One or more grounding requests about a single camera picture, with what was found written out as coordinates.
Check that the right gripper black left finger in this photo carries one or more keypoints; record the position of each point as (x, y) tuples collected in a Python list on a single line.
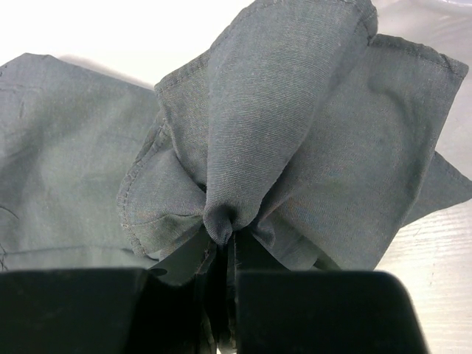
[(109, 310)]

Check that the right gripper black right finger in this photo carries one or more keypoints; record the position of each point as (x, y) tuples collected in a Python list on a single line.
[(282, 311)]

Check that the grey long sleeve shirt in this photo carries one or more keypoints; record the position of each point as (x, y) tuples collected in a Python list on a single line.
[(301, 124)]

